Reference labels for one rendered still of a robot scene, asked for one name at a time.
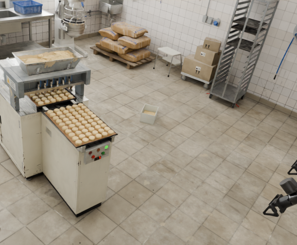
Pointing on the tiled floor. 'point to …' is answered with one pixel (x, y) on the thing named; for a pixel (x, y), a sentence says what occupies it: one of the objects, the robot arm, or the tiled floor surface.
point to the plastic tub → (148, 114)
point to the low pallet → (121, 58)
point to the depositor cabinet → (16, 123)
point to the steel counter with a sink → (11, 27)
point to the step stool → (169, 57)
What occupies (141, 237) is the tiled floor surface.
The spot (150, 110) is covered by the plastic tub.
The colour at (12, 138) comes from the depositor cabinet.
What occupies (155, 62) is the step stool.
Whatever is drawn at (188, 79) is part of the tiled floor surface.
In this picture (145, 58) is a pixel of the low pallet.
